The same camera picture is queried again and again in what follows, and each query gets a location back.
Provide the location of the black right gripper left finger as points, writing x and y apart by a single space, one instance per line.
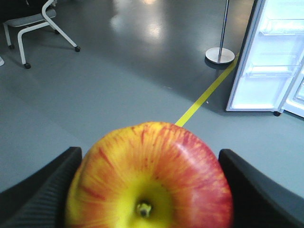
39 200

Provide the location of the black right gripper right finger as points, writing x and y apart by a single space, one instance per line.
259 202

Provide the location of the red yellow apple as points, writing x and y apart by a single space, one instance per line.
151 175

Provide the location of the white fridge door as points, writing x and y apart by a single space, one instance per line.
269 73

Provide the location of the steel stanchion post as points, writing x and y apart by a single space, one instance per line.
220 55

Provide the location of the white frame grey chair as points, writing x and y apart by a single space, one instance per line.
34 22

